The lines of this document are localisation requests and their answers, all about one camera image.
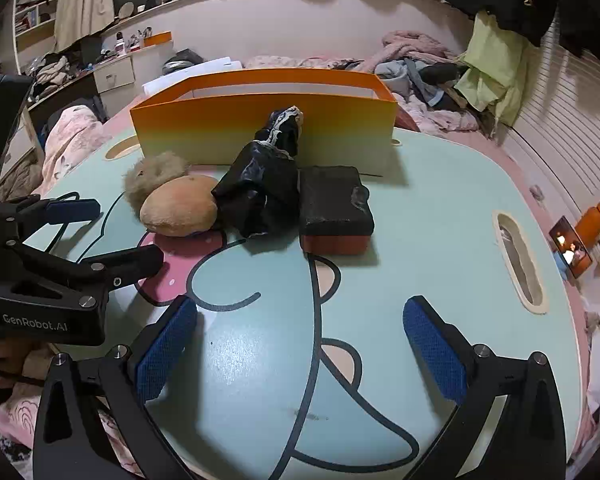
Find lit tablet screen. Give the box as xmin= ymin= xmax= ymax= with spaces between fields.
xmin=549 ymin=216 xmax=593 ymax=280

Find orange cardboard box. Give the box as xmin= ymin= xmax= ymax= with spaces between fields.
xmin=129 ymin=67 xmax=399 ymax=175

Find dark cloth bundle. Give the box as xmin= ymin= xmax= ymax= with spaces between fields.
xmin=162 ymin=49 xmax=203 ymax=76

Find black block with red base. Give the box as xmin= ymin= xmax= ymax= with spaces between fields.
xmin=298 ymin=165 xmax=376 ymax=256

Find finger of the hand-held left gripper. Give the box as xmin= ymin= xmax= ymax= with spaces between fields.
xmin=0 ymin=196 xmax=102 ymax=241
xmin=10 ymin=242 xmax=165 ymax=306

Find white drawer cabinet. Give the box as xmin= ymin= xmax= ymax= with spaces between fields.
xmin=92 ymin=55 xmax=137 ymax=95

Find person's left hand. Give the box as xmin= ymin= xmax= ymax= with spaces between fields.
xmin=0 ymin=329 xmax=46 ymax=386

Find white slatted closet door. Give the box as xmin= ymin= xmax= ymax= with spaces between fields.
xmin=505 ymin=15 xmax=600 ymax=221

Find white wall shelf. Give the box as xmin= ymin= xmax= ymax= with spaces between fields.
xmin=12 ymin=0 xmax=61 ymax=53

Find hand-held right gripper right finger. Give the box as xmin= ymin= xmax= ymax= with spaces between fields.
xmin=402 ymin=295 xmax=567 ymax=480

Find fluffy beige pouch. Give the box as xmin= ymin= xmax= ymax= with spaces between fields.
xmin=122 ymin=151 xmax=190 ymax=211

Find brown plush toy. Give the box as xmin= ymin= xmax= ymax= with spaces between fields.
xmin=139 ymin=174 xmax=219 ymax=237

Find beige curtain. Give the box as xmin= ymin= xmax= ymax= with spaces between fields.
xmin=55 ymin=0 xmax=116 ymax=53

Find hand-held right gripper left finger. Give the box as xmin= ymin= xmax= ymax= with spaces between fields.
xmin=32 ymin=295 xmax=199 ymax=480

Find orange bottle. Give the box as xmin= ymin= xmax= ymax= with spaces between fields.
xmin=577 ymin=201 xmax=600 ymax=256

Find pile of clothes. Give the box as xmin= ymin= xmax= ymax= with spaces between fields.
xmin=380 ymin=30 xmax=461 ymax=68

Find blue grey clothes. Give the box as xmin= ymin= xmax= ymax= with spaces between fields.
xmin=375 ymin=57 xmax=461 ymax=106

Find light green cloth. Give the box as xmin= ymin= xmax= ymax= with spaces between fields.
xmin=455 ymin=10 xmax=541 ymax=126

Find black crinkled bag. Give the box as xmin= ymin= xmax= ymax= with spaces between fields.
xmin=211 ymin=105 xmax=303 ymax=238

